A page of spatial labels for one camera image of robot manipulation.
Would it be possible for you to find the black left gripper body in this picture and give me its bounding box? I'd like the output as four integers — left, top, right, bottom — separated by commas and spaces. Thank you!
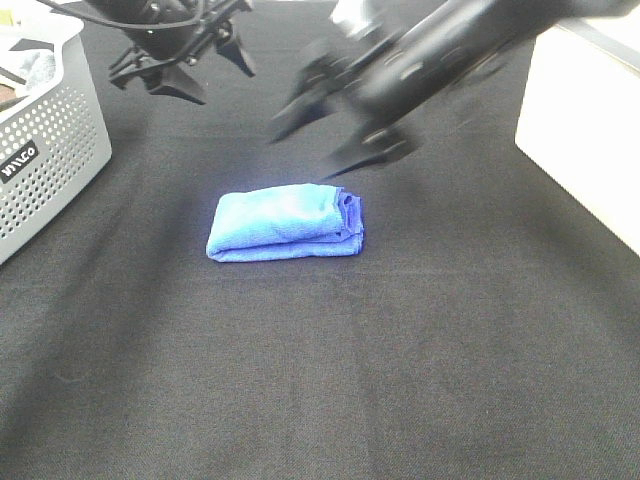
107, 1, 253, 90

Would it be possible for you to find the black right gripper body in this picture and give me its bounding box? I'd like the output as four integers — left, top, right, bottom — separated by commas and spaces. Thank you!
294, 35, 425, 154

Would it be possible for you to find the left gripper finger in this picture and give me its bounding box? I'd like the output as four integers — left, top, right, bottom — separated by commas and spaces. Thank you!
147, 65, 206, 105
215, 31, 256, 77

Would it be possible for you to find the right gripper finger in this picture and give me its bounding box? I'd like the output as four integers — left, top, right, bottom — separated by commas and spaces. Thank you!
322, 127, 408, 180
268, 92, 334, 144

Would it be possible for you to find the blue microfibre towel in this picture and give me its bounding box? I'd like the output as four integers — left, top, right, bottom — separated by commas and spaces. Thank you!
206, 183, 365, 262

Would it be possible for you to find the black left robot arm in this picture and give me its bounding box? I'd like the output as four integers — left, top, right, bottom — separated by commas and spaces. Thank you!
89, 0, 255, 105

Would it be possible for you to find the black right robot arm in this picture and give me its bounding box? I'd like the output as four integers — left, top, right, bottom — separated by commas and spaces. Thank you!
269, 0, 638, 178

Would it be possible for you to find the grey towel in basket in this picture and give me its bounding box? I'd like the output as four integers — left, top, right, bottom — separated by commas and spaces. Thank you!
3, 49, 56, 92

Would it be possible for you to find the grey perforated laundry basket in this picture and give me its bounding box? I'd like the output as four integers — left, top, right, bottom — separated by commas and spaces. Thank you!
1, 12, 112, 260

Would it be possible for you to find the yellow and black cloth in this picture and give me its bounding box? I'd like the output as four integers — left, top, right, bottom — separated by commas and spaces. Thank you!
0, 76, 28, 111

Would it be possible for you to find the white plastic storage crate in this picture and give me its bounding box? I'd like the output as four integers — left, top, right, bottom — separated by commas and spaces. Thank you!
515, 11, 639, 251

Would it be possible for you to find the black table cover cloth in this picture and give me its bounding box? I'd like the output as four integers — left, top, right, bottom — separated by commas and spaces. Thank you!
1, 2, 639, 479

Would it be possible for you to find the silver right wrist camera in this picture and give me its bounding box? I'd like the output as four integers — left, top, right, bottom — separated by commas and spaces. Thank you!
329, 0, 382, 40

